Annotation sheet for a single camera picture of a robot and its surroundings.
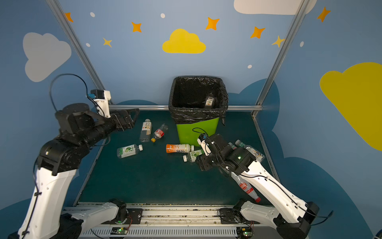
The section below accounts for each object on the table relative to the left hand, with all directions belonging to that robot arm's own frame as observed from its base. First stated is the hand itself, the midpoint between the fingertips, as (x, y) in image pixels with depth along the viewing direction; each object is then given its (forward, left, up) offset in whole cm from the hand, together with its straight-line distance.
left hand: (130, 108), depth 56 cm
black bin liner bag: (+36, -20, -21) cm, 47 cm away
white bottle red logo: (-15, -54, -44) cm, 71 cm away
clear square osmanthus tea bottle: (+26, +11, -49) cm, 56 cm away
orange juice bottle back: (+9, -11, -44) cm, 46 cm away
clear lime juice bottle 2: (+6, -26, -44) cm, 51 cm away
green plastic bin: (+19, -22, -40) cm, 50 cm away
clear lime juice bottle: (+8, +17, -45) cm, 49 cm away
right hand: (-7, -29, -24) cm, 38 cm away
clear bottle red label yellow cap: (+22, -1, -44) cm, 49 cm away
